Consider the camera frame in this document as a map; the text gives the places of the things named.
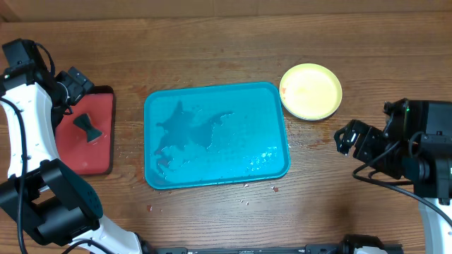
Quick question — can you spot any yellow-green plate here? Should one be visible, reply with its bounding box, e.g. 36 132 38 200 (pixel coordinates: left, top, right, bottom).
279 63 343 121

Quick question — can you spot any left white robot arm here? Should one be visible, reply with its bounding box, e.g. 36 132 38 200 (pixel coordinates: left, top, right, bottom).
1 68 152 253

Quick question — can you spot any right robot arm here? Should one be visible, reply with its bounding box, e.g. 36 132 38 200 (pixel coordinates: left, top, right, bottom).
334 116 451 253

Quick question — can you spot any red tray with dark rim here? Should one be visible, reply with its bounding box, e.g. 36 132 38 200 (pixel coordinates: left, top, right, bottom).
55 86 116 175

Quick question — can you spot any teal plastic tray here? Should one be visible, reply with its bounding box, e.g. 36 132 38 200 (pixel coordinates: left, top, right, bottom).
143 82 290 190

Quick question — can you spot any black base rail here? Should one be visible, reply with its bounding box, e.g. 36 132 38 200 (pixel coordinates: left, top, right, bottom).
145 234 404 254

